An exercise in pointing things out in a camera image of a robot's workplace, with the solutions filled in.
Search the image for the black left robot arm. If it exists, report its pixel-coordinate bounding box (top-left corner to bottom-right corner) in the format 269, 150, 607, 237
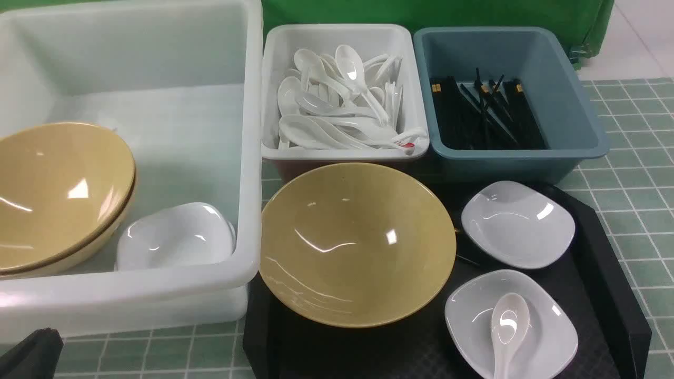
1, 328, 64, 378

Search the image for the black serving tray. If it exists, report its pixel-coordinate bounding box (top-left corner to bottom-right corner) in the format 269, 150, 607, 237
242, 183, 652, 378

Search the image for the yellow bowl stacked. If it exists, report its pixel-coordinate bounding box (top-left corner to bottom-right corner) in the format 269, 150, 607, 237
1, 123, 136, 274
1, 175, 137, 281

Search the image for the white spoon bin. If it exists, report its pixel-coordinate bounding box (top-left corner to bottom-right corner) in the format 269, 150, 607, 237
261, 24, 430, 182

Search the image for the white spoon left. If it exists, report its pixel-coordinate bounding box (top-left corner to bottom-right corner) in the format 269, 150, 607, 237
277, 76, 301, 117

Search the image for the white square dish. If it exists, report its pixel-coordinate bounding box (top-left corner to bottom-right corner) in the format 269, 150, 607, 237
461, 181, 576, 270
444, 270, 579, 378

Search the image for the large white plastic tub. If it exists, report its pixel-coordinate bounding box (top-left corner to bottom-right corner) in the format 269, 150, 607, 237
2, 1, 263, 344

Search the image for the black chopsticks pile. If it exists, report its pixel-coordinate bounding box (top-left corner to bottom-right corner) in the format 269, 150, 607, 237
429, 68, 550, 151

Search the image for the white soup spoon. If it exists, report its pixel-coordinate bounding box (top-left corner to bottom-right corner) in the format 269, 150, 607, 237
490, 293, 530, 378

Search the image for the white dish in tub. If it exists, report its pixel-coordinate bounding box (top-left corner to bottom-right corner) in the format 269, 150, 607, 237
115, 202, 236, 271

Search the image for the white spoon front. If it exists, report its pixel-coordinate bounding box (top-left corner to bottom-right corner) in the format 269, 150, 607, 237
279, 115, 371, 149

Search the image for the yellow noodle bowl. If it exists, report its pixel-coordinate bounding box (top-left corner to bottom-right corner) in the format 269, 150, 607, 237
259, 163, 457, 328

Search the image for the black chopstick gold band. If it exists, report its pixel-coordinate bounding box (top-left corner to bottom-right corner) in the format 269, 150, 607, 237
457, 254, 481, 267

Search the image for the green checkered tablecloth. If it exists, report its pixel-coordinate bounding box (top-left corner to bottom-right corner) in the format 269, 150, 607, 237
56, 77, 673, 378

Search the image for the yellow bowl bottom stacked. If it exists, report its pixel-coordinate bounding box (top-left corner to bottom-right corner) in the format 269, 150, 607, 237
1, 175, 137, 281

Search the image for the blue chopstick bin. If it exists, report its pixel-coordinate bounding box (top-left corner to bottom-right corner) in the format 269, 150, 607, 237
413, 27, 609, 183

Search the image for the white spoon upright top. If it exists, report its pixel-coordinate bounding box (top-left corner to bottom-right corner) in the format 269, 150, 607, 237
335, 45, 390, 127

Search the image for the yellow bowl top stacked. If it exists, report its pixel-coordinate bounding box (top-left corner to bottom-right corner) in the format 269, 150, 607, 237
1, 123, 136, 274

